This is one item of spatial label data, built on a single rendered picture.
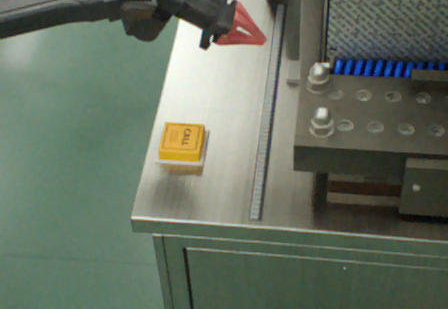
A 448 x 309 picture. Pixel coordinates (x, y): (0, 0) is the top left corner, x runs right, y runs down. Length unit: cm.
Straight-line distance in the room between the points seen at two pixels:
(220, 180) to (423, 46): 39
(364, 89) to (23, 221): 145
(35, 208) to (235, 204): 131
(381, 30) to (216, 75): 35
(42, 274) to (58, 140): 50
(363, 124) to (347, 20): 17
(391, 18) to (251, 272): 47
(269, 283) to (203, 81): 39
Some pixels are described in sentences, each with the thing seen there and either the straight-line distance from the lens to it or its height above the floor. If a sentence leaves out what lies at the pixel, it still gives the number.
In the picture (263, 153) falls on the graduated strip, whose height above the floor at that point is 90.
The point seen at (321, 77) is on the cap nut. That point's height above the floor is 106.
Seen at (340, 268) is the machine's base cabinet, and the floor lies 80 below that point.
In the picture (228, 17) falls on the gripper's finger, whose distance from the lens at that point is 137.
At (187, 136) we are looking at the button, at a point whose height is 92.
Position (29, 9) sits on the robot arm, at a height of 119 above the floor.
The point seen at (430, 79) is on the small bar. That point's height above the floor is 105.
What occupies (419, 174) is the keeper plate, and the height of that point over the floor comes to 101.
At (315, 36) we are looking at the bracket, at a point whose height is 101.
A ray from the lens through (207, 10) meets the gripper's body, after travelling 137.
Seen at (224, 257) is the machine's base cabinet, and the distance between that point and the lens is 144.
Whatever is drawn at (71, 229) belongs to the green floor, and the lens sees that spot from 255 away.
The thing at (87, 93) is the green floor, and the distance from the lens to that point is 292.
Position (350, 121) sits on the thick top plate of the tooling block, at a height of 103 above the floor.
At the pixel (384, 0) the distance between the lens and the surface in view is 136.
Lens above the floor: 199
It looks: 47 degrees down
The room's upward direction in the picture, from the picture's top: 4 degrees counter-clockwise
